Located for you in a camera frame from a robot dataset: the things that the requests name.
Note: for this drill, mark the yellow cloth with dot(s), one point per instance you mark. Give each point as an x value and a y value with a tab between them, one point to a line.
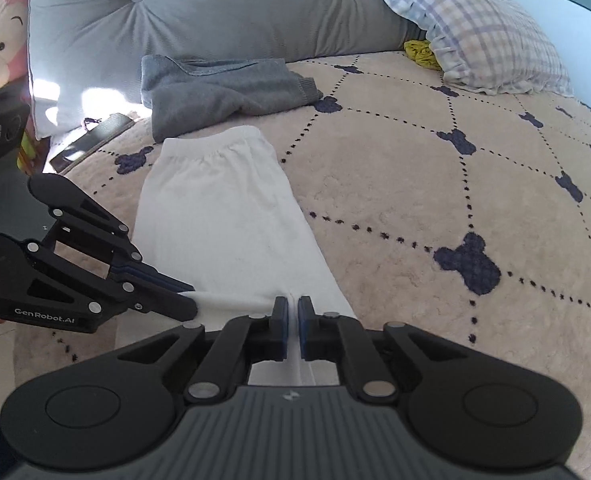
423	55

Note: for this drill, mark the black phone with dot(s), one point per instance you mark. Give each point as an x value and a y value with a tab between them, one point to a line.
95	135

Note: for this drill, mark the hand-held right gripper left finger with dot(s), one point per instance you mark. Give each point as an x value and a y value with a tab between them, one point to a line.
285	321

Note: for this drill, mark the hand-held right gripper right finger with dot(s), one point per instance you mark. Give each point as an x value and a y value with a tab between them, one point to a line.
304	321

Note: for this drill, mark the blue and white wardrobe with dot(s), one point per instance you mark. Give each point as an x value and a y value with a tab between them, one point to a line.
575	35

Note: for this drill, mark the white long-sleeve shirt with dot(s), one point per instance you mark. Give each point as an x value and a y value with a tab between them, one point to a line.
225	220

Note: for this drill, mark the grey padded headboard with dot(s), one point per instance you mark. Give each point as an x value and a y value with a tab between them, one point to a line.
225	10

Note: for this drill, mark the grey sweater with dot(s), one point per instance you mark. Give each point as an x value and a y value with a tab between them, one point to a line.
215	90

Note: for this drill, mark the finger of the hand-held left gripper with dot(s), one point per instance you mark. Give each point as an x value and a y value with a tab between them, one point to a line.
90	295
85	210

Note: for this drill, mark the purple plaid pillow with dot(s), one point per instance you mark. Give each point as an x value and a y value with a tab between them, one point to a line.
485	35

